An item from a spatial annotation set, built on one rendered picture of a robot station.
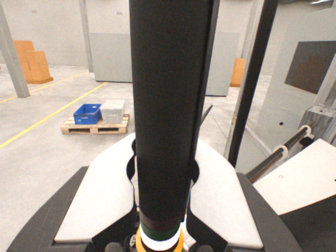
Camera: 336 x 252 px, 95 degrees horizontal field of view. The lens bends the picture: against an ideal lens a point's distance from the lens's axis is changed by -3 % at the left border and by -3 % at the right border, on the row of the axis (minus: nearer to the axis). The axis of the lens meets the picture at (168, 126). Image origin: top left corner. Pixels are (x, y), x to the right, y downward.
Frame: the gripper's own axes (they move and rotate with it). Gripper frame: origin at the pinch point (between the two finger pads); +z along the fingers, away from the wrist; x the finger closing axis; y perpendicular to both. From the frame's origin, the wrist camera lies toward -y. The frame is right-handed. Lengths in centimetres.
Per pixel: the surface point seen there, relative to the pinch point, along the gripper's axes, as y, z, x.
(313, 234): 11.8, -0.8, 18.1
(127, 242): 29.4, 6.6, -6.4
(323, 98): 6, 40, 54
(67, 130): 145, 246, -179
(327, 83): 1, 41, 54
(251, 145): 58, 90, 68
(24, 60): 73, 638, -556
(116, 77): 137, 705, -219
